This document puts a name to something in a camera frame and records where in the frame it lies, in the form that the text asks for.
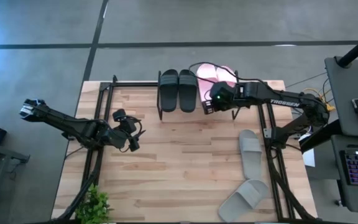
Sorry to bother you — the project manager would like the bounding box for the white paper sheet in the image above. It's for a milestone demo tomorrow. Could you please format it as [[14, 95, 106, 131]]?
[[301, 133, 316, 168]]

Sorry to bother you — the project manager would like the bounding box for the black frame post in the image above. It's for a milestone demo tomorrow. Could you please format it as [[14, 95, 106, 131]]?
[[53, 149, 104, 223], [270, 149, 319, 222]]

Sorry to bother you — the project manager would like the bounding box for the black slide sandal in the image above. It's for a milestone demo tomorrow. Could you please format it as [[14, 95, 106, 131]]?
[[178, 68, 198, 113], [159, 68, 179, 113]]

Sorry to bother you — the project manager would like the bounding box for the yellow cable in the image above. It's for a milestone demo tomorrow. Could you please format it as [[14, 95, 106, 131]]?
[[303, 88, 336, 112]]

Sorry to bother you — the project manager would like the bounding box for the green potted plant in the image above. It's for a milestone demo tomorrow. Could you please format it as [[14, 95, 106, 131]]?
[[74, 183, 111, 224]]

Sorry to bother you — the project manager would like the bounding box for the grey desk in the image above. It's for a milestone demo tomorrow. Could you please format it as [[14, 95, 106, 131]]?
[[324, 55, 358, 138]]

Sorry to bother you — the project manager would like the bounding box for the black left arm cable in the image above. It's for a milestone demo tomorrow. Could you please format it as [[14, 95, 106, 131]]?
[[121, 114, 146, 153]]

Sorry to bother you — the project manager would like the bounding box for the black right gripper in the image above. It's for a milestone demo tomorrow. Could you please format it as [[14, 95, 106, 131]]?
[[202, 81, 241, 115]]

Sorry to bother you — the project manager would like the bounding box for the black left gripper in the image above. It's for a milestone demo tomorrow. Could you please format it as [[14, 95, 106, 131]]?
[[106, 108, 141, 153]]

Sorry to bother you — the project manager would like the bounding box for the black shelf with wooden board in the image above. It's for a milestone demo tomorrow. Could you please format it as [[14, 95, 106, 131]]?
[[156, 70, 242, 121]]

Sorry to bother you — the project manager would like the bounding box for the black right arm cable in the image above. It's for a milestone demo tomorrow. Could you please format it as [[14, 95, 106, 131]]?
[[188, 61, 269, 93]]

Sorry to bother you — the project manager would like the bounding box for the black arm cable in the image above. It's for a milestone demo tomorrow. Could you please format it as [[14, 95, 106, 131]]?
[[188, 61, 269, 93], [121, 114, 146, 153]]

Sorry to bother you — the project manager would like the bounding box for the pink slide sandal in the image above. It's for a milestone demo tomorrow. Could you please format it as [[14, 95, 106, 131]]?
[[196, 63, 219, 103], [215, 65, 238, 88]]

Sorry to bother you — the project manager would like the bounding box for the grey slide sandal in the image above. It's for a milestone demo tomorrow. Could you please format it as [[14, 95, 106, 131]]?
[[239, 129, 263, 181], [218, 179, 269, 223]]

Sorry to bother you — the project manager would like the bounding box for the black metal base frame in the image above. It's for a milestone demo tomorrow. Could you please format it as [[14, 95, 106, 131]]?
[[257, 104, 295, 220], [82, 74, 160, 187]]

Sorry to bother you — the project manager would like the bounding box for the black pole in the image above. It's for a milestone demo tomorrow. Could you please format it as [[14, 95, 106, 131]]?
[[336, 27, 358, 68]]

